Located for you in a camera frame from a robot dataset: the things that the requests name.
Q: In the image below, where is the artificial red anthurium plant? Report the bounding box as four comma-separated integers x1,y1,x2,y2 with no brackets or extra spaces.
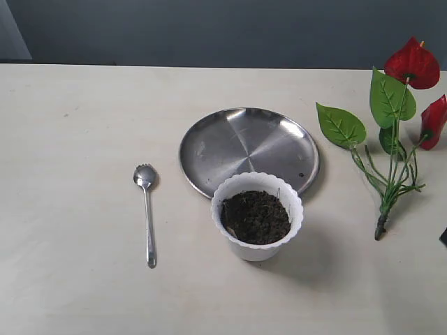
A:
316,37,446,241

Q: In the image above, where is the dark soil in pot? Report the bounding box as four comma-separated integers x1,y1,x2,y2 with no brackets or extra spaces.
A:
221,191,291,245

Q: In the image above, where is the white scalloped flower pot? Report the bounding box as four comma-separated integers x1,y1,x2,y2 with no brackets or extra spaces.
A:
211,172,303,262

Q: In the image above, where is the silver metal spork spoon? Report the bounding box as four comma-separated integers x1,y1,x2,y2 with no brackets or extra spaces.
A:
133,164,157,269

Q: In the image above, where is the round stainless steel plate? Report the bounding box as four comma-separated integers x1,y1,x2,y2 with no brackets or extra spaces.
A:
179,107,320,198

